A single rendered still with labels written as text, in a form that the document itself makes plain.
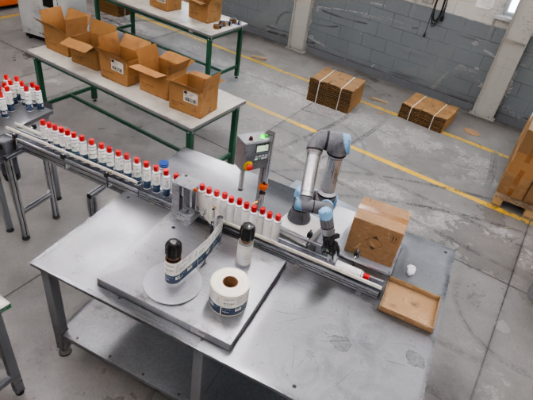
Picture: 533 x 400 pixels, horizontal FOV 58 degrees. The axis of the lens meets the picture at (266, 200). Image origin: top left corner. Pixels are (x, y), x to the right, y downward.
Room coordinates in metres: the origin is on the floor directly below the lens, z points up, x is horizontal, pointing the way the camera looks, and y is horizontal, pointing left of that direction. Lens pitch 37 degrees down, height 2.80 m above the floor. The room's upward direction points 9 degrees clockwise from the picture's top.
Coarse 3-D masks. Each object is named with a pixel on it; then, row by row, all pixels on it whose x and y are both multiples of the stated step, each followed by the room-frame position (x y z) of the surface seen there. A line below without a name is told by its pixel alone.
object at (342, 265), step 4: (336, 260) 2.02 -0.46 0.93; (336, 264) 2.00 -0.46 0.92; (340, 264) 2.00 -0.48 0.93; (344, 264) 2.00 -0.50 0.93; (348, 264) 2.01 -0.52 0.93; (340, 268) 1.99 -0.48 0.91; (344, 268) 1.99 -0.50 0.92; (348, 268) 1.98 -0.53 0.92; (352, 268) 1.98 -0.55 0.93; (356, 268) 1.99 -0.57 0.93; (352, 272) 1.97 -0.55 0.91; (356, 272) 1.96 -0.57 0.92; (360, 272) 1.96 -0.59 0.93; (360, 276) 1.95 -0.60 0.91; (364, 276) 1.95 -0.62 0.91; (368, 276) 1.95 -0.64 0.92
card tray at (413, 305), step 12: (396, 288) 1.98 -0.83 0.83; (408, 288) 2.00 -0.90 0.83; (420, 288) 1.98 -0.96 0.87; (384, 300) 1.87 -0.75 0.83; (396, 300) 1.89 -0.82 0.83; (408, 300) 1.90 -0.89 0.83; (420, 300) 1.92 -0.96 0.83; (432, 300) 1.93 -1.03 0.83; (384, 312) 1.78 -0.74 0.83; (396, 312) 1.77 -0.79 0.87; (408, 312) 1.81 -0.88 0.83; (420, 312) 1.83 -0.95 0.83; (432, 312) 1.84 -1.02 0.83; (420, 324) 1.72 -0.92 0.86; (432, 324) 1.76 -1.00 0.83
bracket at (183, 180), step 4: (180, 176) 2.30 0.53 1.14; (184, 176) 2.31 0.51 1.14; (188, 176) 2.31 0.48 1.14; (176, 180) 2.25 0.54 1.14; (180, 180) 2.26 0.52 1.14; (184, 180) 2.27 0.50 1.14; (188, 180) 2.27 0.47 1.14; (192, 180) 2.28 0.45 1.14; (196, 180) 2.29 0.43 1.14; (200, 180) 2.29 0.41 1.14; (176, 184) 2.22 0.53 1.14; (180, 184) 2.22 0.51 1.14; (184, 184) 2.23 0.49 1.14; (188, 184) 2.23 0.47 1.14; (192, 184) 2.24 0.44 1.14; (196, 184) 2.25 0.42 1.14; (188, 188) 2.20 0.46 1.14; (192, 188) 2.20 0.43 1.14
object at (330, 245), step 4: (332, 236) 2.01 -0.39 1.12; (324, 240) 2.01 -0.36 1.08; (328, 240) 1.98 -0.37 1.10; (332, 240) 2.03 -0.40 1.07; (324, 244) 2.00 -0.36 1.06; (328, 244) 2.01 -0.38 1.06; (332, 244) 2.01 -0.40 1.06; (336, 244) 2.03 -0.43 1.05; (324, 248) 2.00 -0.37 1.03; (328, 248) 1.98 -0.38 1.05; (332, 248) 1.97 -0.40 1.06; (324, 252) 1.99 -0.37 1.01; (328, 252) 1.99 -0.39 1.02; (332, 252) 1.98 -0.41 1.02
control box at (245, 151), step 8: (240, 136) 2.31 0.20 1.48; (248, 136) 2.33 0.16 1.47; (256, 136) 2.34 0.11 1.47; (264, 136) 2.35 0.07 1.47; (240, 144) 2.28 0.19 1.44; (248, 144) 2.25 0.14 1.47; (240, 152) 2.27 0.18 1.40; (248, 152) 2.25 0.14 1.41; (264, 152) 2.31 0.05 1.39; (240, 160) 2.26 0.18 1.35; (248, 160) 2.26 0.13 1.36; (264, 160) 2.32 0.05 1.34; (240, 168) 2.25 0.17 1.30; (256, 168) 2.29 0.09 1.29
